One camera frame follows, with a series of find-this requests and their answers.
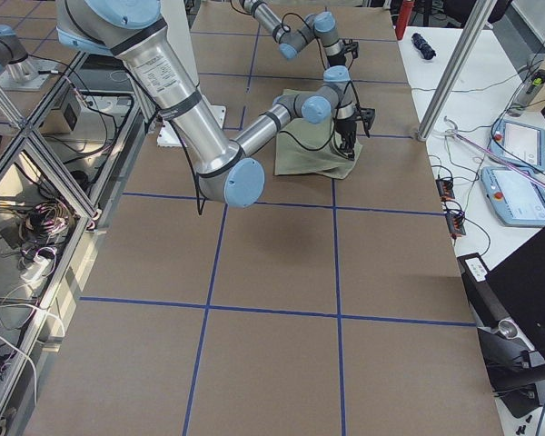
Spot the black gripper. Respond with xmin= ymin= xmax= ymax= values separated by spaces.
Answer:
xmin=335 ymin=104 xmax=375 ymax=160
xmin=325 ymin=39 xmax=359 ymax=67

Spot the green long-sleeve shirt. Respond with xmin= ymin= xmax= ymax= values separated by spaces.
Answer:
xmin=274 ymin=89 xmax=362 ymax=180

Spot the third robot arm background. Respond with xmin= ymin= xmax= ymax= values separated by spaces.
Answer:
xmin=0 ymin=25 xmax=46 ymax=92

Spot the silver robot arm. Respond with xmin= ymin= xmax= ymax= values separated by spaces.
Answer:
xmin=56 ymin=1 xmax=375 ymax=208
xmin=238 ymin=1 xmax=359 ymax=67

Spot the folded dark blue umbrella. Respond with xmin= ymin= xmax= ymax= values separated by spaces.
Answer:
xmin=411 ymin=33 xmax=436 ymax=61

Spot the metal grabber tool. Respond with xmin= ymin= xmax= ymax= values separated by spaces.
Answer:
xmin=442 ymin=129 xmax=545 ymax=191

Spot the brown paper table mat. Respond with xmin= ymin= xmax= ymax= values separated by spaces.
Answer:
xmin=25 ymin=7 xmax=502 ymax=435

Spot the far teach pendant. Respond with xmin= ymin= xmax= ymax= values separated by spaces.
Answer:
xmin=488 ymin=119 xmax=545 ymax=173

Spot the teach pendant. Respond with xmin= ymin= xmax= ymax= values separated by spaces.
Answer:
xmin=481 ymin=166 xmax=545 ymax=227
xmin=488 ymin=119 xmax=545 ymax=173

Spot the near teach pendant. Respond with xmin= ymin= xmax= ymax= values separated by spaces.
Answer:
xmin=481 ymin=166 xmax=545 ymax=227

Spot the white label black box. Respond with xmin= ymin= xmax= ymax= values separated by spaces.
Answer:
xmin=457 ymin=253 xmax=490 ymax=283

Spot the black laptop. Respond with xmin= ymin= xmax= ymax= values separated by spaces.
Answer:
xmin=487 ymin=227 xmax=545 ymax=354

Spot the aluminium frame post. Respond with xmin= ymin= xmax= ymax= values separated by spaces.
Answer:
xmin=416 ymin=0 xmax=497 ymax=142

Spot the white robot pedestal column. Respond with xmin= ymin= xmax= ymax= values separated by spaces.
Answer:
xmin=161 ymin=0 xmax=200 ymax=86

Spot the black camera stand device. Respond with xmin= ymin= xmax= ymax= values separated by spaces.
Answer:
xmin=476 ymin=317 xmax=545 ymax=419

